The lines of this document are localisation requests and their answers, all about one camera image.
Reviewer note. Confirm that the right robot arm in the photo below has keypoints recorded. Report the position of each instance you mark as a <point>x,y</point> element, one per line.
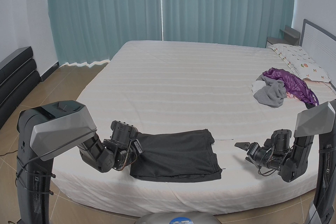
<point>301,149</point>

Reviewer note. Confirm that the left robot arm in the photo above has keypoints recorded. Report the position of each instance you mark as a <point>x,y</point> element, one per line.
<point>60,128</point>

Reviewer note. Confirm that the grey bedside table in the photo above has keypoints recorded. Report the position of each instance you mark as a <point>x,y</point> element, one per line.
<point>288,34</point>

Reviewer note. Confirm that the dark grey garment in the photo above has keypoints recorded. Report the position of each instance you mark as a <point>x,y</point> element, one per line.
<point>310,105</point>

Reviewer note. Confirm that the black chest of drawers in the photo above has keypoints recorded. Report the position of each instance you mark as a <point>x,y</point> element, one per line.
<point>15,78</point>

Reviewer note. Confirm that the pink garment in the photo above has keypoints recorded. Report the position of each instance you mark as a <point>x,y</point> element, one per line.
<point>292,96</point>

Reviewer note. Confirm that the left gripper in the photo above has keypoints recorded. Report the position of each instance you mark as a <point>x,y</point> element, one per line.
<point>128,157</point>

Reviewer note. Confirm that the purple satin garment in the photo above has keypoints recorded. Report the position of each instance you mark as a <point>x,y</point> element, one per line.
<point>294,82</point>

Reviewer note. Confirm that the white garment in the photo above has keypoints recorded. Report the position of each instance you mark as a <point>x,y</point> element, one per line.
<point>256,86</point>

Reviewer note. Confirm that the black T-shirt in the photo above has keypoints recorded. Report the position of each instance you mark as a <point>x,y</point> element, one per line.
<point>178,154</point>

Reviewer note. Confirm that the bed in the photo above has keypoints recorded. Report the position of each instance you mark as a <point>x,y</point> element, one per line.
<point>183,91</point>

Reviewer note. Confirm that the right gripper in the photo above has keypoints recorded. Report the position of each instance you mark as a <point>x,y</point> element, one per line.
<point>263,157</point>

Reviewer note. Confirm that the white printed pillow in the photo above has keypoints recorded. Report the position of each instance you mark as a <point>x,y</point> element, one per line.
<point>301,61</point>

